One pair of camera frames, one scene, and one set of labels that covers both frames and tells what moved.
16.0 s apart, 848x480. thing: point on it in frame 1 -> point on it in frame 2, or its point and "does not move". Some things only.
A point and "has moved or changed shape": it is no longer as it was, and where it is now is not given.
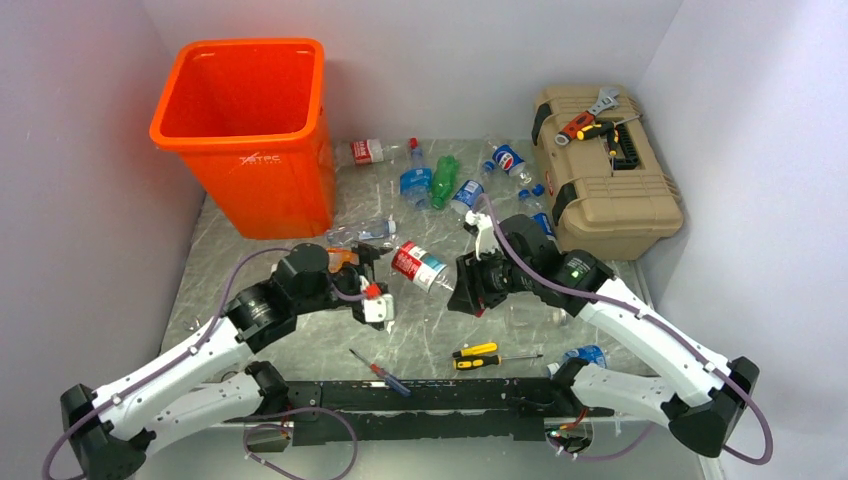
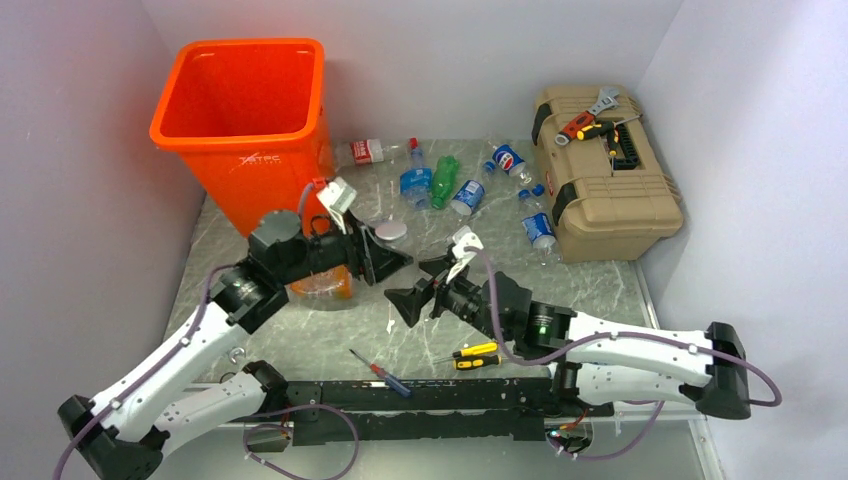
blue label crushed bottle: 415,183 does not move
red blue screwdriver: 390,379 does not move
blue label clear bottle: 466,195 does not move
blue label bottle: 537,213 does not move
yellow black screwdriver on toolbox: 595,129 does not move
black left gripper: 367,253 -> 364,255
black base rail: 372,413 does not move
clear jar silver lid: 535,316 has moved or changed shape
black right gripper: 471,283 -> 411,300
